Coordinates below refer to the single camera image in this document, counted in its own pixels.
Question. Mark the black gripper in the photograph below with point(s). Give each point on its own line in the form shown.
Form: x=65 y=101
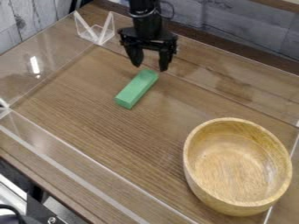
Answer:
x=147 y=35

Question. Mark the green rectangular block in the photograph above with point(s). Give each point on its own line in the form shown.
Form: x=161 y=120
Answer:
x=137 y=88

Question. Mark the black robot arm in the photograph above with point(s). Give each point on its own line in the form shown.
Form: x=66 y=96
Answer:
x=146 y=5

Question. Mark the round wooden bowl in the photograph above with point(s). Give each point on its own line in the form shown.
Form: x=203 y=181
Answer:
x=237 y=166

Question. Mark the clear acrylic corner bracket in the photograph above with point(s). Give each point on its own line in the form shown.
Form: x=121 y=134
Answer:
x=97 y=34

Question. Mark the clear acrylic enclosure wall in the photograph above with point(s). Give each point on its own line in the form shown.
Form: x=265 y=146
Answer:
x=110 y=161

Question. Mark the black metal clamp bracket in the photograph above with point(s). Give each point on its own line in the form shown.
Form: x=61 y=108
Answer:
x=39 y=211

